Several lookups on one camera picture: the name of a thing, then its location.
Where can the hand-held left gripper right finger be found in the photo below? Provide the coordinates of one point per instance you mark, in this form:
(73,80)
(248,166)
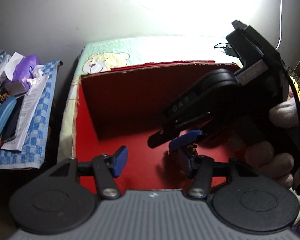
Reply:
(185,162)

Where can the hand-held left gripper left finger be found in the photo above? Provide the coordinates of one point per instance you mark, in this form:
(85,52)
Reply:
(120,161)

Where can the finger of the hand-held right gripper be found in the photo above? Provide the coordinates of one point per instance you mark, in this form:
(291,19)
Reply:
(182,141)
(156,140)

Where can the small brown trinket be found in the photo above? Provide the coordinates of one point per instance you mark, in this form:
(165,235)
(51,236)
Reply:
(193,151)

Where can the red cardboard box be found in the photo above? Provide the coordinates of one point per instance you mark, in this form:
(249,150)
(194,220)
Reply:
(145,170)

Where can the person's right hand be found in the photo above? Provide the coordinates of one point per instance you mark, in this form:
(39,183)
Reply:
(290,115)

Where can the black power adapter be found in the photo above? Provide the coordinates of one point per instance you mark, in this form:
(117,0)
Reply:
(229,50)

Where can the bear print blanket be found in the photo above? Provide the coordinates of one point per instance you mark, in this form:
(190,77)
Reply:
(165,50)

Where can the blue checkered cloth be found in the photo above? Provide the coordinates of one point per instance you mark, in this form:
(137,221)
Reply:
(40,120)

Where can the white paper sheet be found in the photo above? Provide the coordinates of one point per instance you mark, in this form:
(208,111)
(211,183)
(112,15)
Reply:
(30,105)

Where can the dark notebook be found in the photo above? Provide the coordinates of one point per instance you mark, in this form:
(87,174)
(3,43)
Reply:
(13,125)

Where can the white crumpled tissue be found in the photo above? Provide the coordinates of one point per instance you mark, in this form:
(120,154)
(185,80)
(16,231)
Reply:
(36,76)

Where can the blue glasses case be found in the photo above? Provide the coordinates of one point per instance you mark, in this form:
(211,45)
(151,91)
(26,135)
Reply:
(2,117)

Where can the small grey box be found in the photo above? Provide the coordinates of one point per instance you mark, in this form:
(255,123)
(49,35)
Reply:
(15,88)

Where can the purple tissue pack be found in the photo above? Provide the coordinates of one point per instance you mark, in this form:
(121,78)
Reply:
(25,67)

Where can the white crumpled paper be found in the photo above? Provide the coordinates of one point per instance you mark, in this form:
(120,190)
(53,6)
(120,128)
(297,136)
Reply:
(10,63)

